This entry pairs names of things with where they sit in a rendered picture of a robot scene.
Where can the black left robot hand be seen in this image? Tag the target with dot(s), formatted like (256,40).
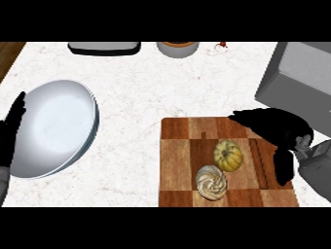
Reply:
(5,136)

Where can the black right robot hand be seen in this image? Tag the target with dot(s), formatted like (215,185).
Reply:
(281,124)

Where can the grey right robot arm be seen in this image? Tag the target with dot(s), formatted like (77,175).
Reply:
(324,170)

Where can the yellow squash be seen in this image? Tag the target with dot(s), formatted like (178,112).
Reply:
(228,155)

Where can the grey box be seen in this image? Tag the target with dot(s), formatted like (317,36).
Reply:
(312,81)

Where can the wooden checkered cutting board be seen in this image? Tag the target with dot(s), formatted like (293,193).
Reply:
(178,162)

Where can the white oval bowl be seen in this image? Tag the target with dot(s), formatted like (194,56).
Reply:
(55,129)

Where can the small red object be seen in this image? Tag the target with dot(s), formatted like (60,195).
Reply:
(222,46)

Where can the grey round pot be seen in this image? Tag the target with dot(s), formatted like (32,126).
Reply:
(178,49)

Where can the black and grey appliance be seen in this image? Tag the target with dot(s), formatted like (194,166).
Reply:
(104,48)

